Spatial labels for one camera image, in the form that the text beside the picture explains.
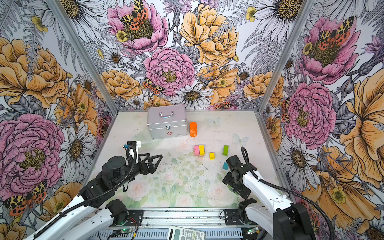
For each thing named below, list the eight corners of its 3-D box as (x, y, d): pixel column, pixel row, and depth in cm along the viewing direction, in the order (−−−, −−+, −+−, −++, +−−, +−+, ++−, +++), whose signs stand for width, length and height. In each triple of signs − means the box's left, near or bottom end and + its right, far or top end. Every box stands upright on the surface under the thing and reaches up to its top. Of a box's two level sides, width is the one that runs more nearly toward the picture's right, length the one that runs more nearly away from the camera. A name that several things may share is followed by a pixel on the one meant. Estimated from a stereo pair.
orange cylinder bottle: (189, 137, 108) (189, 128, 100) (190, 130, 111) (189, 121, 104) (197, 137, 108) (197, 128, 100) (197, 130, 111) (197, 121, 104)
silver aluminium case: (152, 141, 106) (146, 124, 93) (153, 125, 116) (147, 107, 102) (187, 137, 109) (186, 120, 95) (185, 121, 119) (184, 104, 105)
